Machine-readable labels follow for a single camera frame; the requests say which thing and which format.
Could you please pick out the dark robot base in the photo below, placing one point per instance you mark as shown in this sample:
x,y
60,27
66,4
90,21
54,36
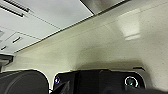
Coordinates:
x,y
100,83

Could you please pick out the white drawer unit beside microwave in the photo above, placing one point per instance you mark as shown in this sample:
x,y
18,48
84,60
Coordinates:
x,y
20,41

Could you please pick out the white sink base cabinet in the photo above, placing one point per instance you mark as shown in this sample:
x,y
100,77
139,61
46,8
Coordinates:
x,y
50,16

